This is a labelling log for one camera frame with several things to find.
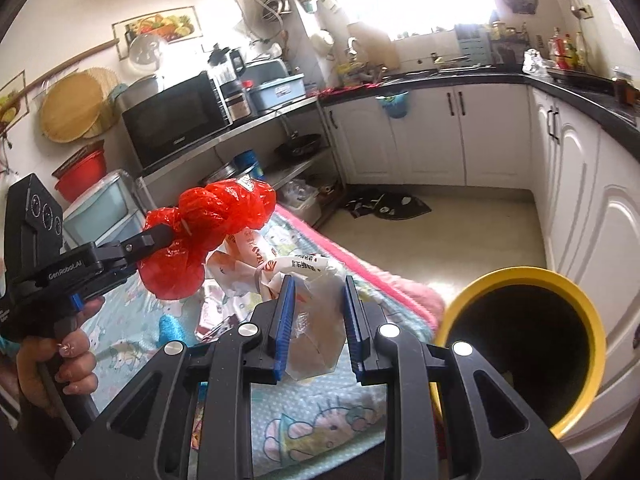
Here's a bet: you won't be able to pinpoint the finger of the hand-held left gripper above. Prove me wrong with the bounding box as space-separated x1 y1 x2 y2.
122 225 173 269

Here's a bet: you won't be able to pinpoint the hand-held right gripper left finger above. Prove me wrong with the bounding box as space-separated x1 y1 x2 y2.
54 276 297 480

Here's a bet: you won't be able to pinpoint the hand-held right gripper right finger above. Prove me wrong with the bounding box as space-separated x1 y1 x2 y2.
344 276 583 480

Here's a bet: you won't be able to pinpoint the translucent plastic bag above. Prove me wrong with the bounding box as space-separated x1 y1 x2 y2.
257 252 351 383

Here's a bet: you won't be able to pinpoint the red plastic bag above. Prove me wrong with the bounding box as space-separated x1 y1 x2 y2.
136 178 277 301

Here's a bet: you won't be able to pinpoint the yellow trash bin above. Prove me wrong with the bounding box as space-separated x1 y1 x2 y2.
432 266 607 438

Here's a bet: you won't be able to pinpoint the person's left hand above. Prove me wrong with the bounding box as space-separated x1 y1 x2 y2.
16 296 106 406

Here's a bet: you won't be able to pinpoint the plastic drawer cabinet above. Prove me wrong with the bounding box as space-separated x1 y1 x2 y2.
62 170 151 256

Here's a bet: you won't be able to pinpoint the small dark red wrapper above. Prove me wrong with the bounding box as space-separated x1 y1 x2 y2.
194 314 238 342

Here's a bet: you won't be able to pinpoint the cartoon cat printed blanket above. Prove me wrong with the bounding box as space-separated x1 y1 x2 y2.
0 204 447 480

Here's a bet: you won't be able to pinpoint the white printed plastic bags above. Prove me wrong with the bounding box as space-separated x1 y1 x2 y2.
200 227 281 331

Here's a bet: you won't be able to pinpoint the red plastic basin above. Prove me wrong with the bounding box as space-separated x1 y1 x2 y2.
52 140 108 203

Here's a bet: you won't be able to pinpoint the steel pot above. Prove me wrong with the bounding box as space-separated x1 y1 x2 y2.
200 160 251 186

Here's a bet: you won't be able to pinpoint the black microwave oven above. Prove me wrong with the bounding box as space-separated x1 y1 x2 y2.
121 71 233 171

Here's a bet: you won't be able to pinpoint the blue round container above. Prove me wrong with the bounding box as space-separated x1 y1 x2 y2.
235 150 263 181

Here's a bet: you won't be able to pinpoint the black floor mat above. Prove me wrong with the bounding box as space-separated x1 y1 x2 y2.
345 191 433 221

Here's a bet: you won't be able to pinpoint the round wooden board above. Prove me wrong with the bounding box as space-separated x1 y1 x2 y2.
39 71 108 143

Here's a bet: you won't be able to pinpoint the woven bamboo tray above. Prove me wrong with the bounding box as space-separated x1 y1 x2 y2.
75 66 123 138

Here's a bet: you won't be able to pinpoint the steel shelf rack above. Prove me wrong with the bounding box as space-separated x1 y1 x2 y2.
135 95 346 231

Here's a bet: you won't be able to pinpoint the black wok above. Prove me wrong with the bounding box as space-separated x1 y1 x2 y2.
274 132 322 158

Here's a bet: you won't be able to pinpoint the clear dome lid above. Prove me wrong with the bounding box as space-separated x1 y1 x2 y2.
127 34 168 76

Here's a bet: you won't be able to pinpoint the wooden rolling pin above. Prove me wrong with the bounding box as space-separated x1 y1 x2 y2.
22 38 121 96

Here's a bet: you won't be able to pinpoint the black blender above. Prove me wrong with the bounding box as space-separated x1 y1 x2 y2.
207 42 246 86

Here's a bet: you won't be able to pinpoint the clear plastic storage box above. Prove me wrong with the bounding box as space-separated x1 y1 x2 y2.
243 57 307 116

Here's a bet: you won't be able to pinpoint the white kitchen cabinets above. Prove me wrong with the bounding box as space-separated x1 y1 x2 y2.
322 82 640 466

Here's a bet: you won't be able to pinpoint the teal hanging bin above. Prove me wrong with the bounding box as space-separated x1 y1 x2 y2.
376 91 412 120

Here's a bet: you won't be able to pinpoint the white kettle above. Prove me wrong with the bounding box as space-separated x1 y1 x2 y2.
310 29 335 58

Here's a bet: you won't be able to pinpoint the hanging steel bowl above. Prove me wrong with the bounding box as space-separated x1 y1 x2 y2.
260 0 293 23

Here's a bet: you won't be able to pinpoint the small teal drawer organizer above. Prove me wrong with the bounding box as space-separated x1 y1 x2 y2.
455 24 493 63

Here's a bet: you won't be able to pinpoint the black kitchen countertop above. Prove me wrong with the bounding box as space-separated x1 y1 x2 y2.
320 67 640 128

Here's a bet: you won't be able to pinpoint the black gas stove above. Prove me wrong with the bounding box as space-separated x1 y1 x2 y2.
545 67 613 91

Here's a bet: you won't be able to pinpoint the row of condiment bottles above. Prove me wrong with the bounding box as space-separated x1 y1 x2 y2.
547 27 588 71

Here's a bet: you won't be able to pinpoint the fruit wall poster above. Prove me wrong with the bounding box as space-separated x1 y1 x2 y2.
111 6 197 61
0 70 27 133

